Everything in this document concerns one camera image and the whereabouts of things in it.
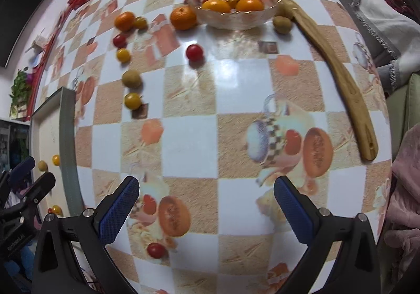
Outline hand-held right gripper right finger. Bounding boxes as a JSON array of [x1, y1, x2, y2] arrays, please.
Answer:
[[273, 176, 383, 294]]

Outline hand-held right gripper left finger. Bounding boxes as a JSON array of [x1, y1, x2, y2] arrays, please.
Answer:
[[31, 176, 140, 294]]

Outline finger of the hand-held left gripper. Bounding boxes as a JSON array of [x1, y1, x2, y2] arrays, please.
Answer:
[[7, 156, 36, 187], [5, 172, 56, 216]]

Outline grey rimmed white tray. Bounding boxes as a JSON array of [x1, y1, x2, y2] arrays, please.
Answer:
[[30, 87, 87, 216]]

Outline dark glass cabinet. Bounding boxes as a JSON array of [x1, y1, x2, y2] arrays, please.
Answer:
[[0, 118, 32, 170]]

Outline green potted plant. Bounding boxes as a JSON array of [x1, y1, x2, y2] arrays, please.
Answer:
[[8, 67, 36, 117]]

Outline checkered printed tablecloth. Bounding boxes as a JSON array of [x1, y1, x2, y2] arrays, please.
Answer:
[[31, 0, 394, 294]]

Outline pink cloth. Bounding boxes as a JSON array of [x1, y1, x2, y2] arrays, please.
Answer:
[[377, 126, 420, 281]]

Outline small white carton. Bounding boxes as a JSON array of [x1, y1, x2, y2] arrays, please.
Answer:
[[24, 36, 50, 53]]

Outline long curved wooden stick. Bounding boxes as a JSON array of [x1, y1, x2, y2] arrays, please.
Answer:
[[283, 0, 379, 161]]

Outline green cushion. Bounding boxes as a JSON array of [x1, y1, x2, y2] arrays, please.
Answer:
[[387, 72, 420, 163]]

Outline black flat panel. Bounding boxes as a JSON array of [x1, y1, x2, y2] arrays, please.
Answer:
[[0, 0, 79, 68]]

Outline small orange mandarin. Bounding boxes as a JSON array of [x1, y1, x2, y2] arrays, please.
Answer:
[[114, 11, 136, 32]]

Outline large orange mandarin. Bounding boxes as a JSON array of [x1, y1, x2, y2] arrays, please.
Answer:
[[170, 6, 198, 31]]

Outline white fringed blanket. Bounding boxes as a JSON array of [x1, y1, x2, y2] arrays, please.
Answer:
[[302, 0, 420, 91]]

